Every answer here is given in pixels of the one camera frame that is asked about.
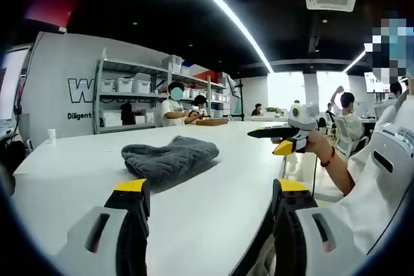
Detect person's right hand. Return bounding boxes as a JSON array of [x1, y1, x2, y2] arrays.
[[305, 129, 328, 154]]

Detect thin gripper cable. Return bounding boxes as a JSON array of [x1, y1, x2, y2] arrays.
[[310, 151, 317, 195]]

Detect black bag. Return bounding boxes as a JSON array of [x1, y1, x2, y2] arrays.
[[120, 101, 137, 126]]

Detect white chest-worn device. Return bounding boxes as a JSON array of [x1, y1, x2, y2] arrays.
[[365, 120, 414, 256]]

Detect black tripod stand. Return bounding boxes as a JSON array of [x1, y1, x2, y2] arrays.
[[235, 78, 246, 122]]

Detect long ceiling light strip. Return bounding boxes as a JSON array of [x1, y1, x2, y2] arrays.
[[171, 0, 276, 74]]

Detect group of white storage boxes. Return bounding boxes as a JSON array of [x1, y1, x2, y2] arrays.
[[100, 55, 231, 119]]

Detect person's beige trousers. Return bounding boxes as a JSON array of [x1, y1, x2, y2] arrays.
[[250, 232, 279, 276]]

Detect red bead bracelet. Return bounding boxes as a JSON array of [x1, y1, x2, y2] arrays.
[[320, 145, 336, 167]]

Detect grey towel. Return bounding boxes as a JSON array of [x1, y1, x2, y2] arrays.
[[121, 135, 220, 195]]

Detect white mesh office chair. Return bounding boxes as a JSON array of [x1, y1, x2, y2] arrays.
[[332, 116, 370, 158]]

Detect short ceiling light strip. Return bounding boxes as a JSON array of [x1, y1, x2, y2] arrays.
[[342, 48, 367, 74]]

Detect wall display screen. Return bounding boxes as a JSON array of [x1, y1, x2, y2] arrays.
[[363, 72, 393, 94]]

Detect grey metal shelf rack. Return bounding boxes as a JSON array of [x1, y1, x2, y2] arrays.
[[92, 48, 232, 135]]

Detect wooden tray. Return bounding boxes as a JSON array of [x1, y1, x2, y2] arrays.
[[195, 118, 229, 126]]

